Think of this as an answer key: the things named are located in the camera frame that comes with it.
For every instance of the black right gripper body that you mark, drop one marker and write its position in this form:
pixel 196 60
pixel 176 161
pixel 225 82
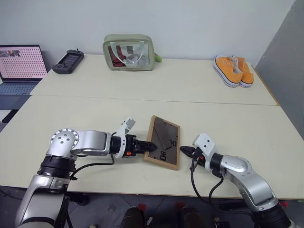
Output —
pixel 199 158

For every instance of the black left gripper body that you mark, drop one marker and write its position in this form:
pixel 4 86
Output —
pixel 131 146

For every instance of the wooden framed clock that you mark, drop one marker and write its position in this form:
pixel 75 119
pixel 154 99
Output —
pixel 164 142

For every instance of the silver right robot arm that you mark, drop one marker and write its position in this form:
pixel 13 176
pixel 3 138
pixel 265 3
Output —
pixel 244 173

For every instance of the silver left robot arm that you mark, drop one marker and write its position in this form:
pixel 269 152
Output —
pixel 92 142

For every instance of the dark rounded shape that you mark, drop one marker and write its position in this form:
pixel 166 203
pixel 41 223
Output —
pixel 191 218
pixel 133 218

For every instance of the small red green object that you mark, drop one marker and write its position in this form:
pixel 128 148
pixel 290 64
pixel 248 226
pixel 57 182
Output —
pixel 158 58

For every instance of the red cloth in bag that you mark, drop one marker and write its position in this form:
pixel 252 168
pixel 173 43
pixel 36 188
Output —
pixel 116 58

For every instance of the orange canvas sneaker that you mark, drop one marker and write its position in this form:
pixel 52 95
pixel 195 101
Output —
pixel 247 76
pixel 228 69

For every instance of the green clear toiletry bag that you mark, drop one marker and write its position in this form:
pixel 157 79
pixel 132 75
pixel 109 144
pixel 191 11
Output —
pixel 128 53

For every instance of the black handheld controller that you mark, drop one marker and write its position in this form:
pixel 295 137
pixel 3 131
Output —
pixel 68 61

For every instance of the flat black object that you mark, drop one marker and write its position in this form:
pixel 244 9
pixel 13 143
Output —
pixel 9 116

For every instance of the open laptop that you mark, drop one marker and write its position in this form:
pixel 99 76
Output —
pixel 21 64

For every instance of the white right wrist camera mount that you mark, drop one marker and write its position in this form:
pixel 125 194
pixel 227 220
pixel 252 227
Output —
pixel 206 145

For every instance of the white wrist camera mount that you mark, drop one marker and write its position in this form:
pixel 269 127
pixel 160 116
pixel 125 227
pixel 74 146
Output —
pixel 206 145
pixel 123 129

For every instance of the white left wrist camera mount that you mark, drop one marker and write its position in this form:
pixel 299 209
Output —
pixel 123 129

